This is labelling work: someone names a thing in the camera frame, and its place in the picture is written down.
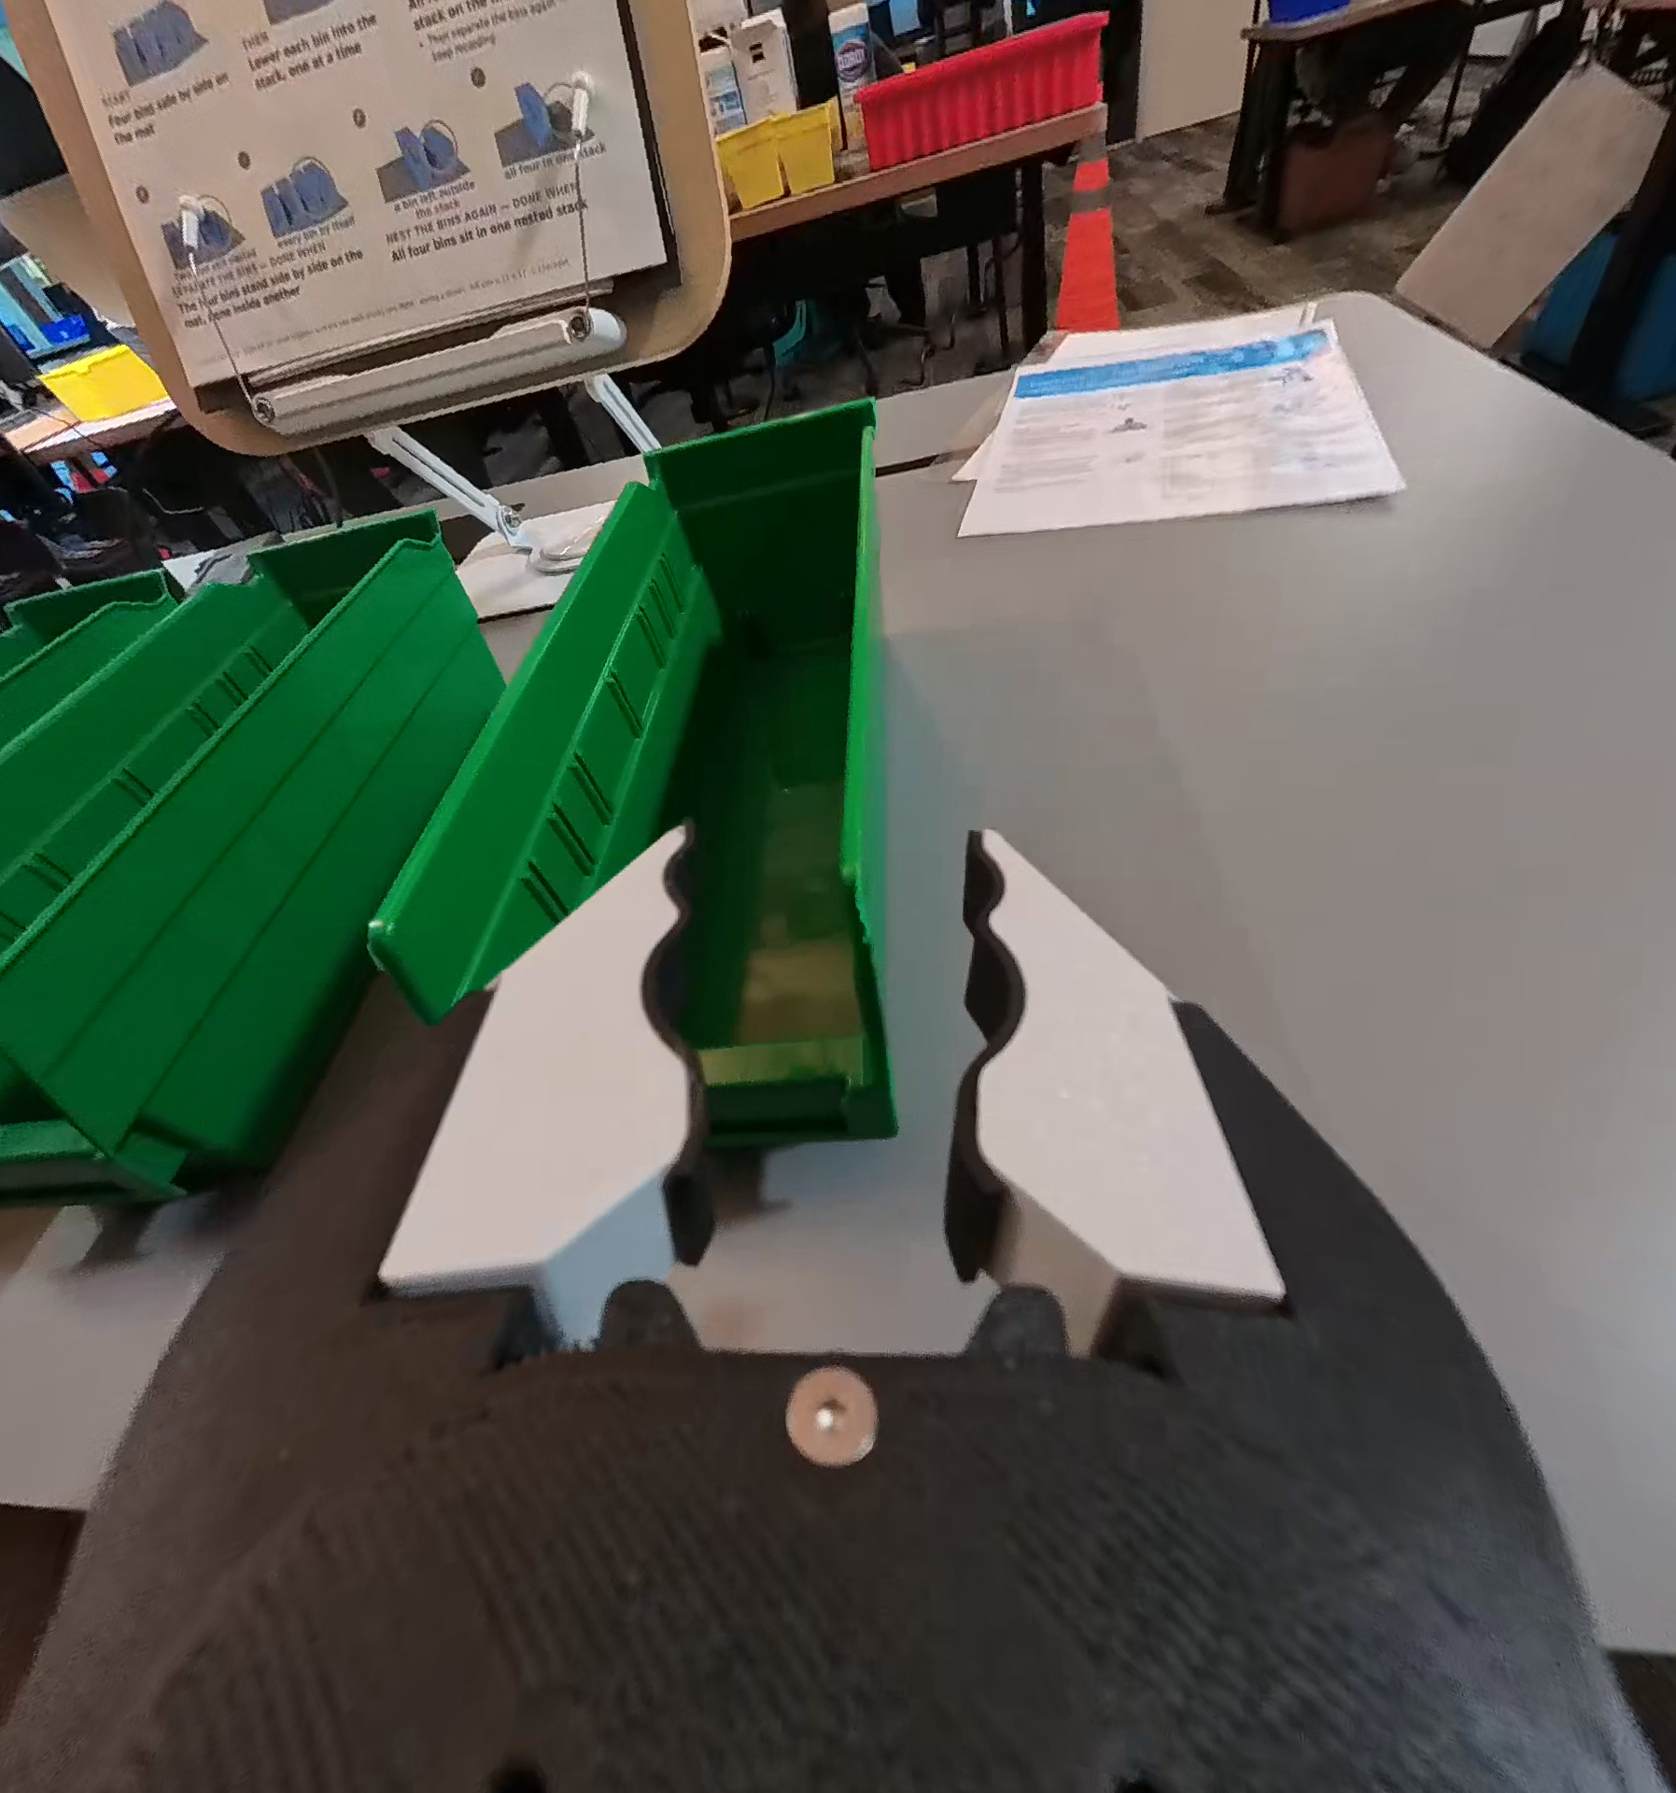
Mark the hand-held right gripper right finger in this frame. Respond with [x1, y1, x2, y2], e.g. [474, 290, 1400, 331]
[944, 826, 1291, 1358]

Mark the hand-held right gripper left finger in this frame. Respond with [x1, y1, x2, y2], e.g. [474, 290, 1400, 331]
[376, 822, 717, 1350]

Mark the green plastic bin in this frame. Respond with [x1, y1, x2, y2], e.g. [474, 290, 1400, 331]
[0, 508, 507, 1208]
[0, 565, 184, 760]
[0, 575, 309, 983]
[366, 398, 904, 1148]

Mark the grey desk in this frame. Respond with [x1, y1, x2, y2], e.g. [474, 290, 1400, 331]
[0, 290, 1676, 1661]

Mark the white board stand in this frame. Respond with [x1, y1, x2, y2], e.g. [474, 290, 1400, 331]
[366, 368, 665, 579]

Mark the printed paper leaflet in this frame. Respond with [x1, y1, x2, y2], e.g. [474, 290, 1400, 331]
[951, 312, 1408, 539]

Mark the large yellow bin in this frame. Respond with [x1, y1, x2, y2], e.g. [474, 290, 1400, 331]
[34, 344, 172, 424]

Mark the orange traffic cone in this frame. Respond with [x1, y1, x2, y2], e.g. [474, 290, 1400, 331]
[1052, 151, 1125, 335]

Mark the beige document board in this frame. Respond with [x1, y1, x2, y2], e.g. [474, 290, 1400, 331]
[3, 0, 732, 456]

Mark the small yellow bin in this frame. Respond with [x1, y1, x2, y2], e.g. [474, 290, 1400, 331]
[775, 101, 838, 192]
[714, 121, 784, 214]

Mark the printed instruction sheet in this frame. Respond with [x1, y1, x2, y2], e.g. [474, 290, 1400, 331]
[45, 0, 672, 394]

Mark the grey leaning panel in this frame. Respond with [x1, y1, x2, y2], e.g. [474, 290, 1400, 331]
[1395, 59, 1672, 352]

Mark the long red ribbed bin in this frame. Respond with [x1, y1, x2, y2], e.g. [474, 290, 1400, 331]
[856, 9, 1114, 172]

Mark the white carton box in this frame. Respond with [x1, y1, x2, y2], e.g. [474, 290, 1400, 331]
[697, 6, 802, 134]

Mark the wipes container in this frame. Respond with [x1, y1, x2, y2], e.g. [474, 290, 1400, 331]
[827, 4, 879, 142]

